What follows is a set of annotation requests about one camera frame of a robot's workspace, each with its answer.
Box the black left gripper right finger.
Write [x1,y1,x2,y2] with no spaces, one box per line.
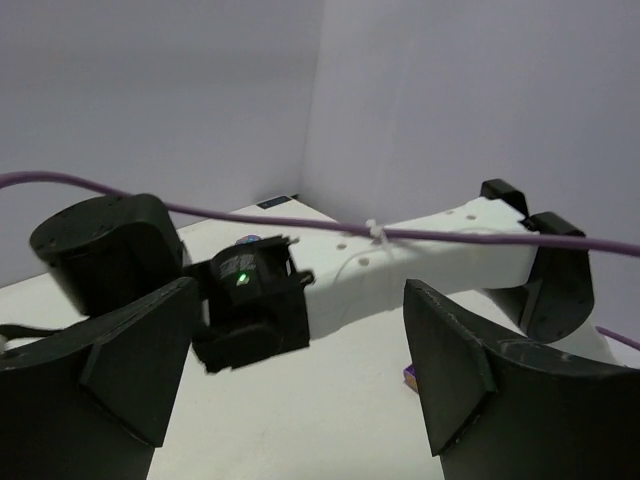
[403,280,639,480]

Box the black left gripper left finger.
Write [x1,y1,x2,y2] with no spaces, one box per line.
[1,277,199,480]

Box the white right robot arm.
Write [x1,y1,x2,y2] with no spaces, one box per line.
[30,181,614,372]

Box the purple lego brick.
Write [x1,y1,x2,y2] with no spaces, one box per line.
[403,364,418,393]

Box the right blue table label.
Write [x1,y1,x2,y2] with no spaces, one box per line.
[257,195,292,210]

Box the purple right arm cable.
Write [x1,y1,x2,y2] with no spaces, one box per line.
[0,170,640,351]

